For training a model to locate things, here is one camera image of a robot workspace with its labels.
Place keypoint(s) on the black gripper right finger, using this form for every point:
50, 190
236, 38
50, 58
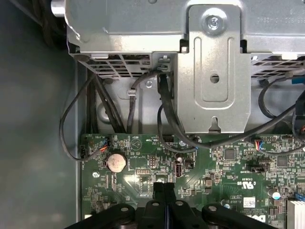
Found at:
170, 205

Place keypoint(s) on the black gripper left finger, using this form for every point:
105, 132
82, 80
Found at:
159, 205

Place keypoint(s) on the internal USB port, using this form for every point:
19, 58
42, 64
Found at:
179, 169

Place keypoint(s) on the green motherboard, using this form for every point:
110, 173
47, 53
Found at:
214, 171

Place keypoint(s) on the round coin battery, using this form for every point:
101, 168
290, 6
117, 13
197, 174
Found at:
116, 162

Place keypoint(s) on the grey metal drive cage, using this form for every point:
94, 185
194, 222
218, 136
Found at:
214, 95

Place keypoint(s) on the silver finned heatsink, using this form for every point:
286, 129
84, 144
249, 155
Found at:
296, 213

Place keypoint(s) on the black open PC case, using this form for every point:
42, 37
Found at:
28, 119

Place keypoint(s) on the silver metal knob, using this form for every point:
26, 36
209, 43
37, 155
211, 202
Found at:
57, 7

